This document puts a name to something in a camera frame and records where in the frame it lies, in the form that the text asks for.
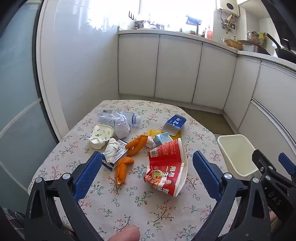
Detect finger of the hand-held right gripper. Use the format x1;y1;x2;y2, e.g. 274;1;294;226
279;152;296;182
252;149;296;223

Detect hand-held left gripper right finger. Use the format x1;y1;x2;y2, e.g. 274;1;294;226
192;150;275;241

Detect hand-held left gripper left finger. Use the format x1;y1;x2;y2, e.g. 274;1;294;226
24;151;104;241

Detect white tissue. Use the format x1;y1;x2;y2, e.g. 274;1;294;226
105;138;120;163

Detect orange peel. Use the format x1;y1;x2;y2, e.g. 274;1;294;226
115;157;134;184
125;134;148;156

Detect white plastic trash bin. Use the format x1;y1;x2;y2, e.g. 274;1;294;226
217;134;259;178

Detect white paper cup green print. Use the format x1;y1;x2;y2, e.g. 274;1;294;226
88;124;115;149

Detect blue tissue pack white label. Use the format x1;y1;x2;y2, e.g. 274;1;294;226
102;139;129;171

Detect red instant noodle cup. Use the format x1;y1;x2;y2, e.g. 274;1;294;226
143;138;188;197

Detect crushed clear plastic bottle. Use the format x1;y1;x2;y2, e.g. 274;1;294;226
98;109;141;128

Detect light blue drink carton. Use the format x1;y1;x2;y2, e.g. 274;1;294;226
154;132;174;149

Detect dark blue carton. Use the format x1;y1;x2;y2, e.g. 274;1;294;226
162;115;187;136

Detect yellow packet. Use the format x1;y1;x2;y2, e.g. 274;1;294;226
147;129;181;139

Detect person's left hand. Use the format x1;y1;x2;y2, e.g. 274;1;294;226
109;225;141;241

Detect floral tablecloth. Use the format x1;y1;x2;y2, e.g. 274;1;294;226
28;100;234;241

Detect large woven floor mat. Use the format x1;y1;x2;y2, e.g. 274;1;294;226
178;107;235;135

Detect plaid trousers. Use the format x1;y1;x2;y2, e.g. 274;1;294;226
2;207;26;240

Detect black frying pan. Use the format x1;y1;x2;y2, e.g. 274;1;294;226
266;33;296;59

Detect sliding glass door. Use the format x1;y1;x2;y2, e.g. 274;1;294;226
0;0;58;209

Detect metal tray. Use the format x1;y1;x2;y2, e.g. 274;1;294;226
242;42;270;55

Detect green yellow snack bags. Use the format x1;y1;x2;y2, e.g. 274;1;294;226
251;31;266;43

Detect wicker basket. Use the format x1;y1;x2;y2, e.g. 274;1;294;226
225;38;243;51

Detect cluster of small jars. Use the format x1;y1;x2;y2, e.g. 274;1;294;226
134;20;164;30

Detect white water heater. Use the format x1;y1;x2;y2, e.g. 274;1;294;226
217;0;240;16

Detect bright window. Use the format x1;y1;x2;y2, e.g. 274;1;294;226
88;0;218;30

